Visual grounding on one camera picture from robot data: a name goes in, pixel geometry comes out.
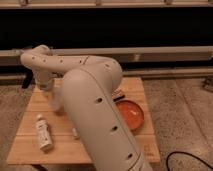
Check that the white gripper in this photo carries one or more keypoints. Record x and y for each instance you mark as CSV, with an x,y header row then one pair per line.
x,y
44,80

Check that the translucent white cup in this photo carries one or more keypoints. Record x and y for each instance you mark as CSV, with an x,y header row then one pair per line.
x,y
55,101

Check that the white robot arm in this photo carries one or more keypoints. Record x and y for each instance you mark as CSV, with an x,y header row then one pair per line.
x,y
86,91

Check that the white soap bar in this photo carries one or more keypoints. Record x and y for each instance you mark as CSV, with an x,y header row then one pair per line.
x,y
75,134

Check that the white plastic bottle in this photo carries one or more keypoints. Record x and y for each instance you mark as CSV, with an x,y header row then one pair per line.
x,y
43,132

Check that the wooden table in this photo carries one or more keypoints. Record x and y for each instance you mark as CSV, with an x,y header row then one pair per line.
x,y
67,150

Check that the long wooden beam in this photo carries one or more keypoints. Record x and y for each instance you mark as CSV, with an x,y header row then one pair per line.
x,y
180,53

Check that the orange round bowl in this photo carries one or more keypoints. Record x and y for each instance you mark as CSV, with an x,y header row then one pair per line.
x,y
132,113

